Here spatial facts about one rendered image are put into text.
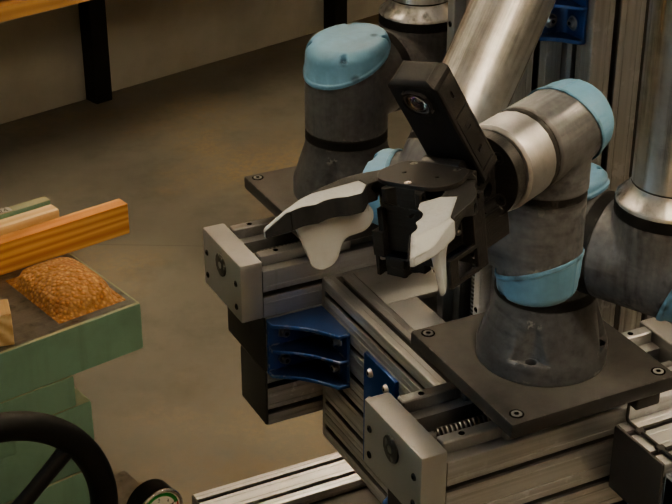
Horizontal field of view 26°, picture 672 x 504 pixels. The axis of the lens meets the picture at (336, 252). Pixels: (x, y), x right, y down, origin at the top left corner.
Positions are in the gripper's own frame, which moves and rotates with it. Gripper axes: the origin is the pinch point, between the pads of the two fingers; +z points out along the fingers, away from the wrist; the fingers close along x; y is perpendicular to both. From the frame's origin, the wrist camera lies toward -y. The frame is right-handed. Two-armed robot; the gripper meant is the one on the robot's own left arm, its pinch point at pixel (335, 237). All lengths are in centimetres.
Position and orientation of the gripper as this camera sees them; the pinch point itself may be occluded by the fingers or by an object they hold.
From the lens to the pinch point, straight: 103.1
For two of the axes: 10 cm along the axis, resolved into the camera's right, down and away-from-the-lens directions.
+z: -6.1, 3.7, -7.0
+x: -7.9, -1.6, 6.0
